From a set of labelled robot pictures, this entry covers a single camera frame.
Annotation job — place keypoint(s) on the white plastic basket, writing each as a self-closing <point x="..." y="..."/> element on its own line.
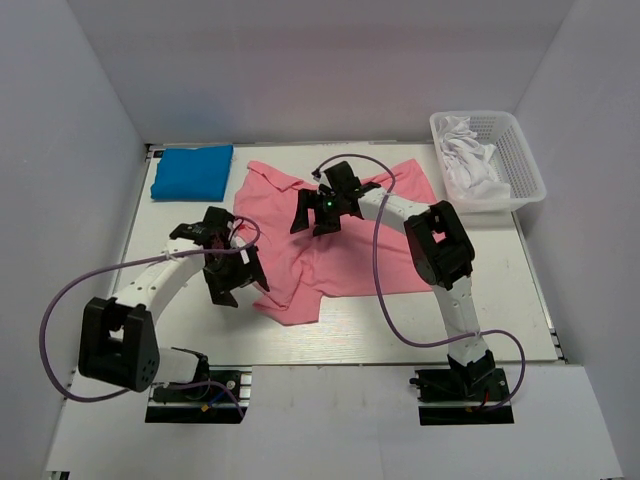
<point x="513" y="161"/>

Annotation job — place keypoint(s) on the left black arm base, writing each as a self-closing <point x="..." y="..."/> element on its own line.
<point x="223" y="399"/>

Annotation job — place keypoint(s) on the folded blue t shirt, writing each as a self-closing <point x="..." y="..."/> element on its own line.
<point x="193" y="174"/>

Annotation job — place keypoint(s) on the white crumpled t shirt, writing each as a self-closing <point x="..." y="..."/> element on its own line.
<point x="467" y="161"/>

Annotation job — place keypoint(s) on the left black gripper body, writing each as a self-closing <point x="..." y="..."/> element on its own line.
<point x="230" y="270"/>

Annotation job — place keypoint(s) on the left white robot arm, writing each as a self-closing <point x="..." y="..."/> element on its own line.
<point x="119" y="344"/>

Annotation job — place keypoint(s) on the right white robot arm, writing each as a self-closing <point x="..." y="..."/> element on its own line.
<point x="441" y="253"/>

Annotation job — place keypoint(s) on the pink t shirt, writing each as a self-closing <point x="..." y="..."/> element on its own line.
<point x="302" y="269"/>

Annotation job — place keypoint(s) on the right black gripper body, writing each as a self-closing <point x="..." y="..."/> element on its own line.
<point x="329" y="205"/>

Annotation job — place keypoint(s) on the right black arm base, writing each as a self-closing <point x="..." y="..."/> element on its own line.
<point x="443" y="401"/>

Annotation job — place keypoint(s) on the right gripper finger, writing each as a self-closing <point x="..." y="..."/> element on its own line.
<point x="306" y="201"/>
<point x="327" y="226"/>

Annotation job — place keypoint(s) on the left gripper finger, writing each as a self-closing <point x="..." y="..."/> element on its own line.
<point x="256" y="270"/>
<point x="222" y="297"/>

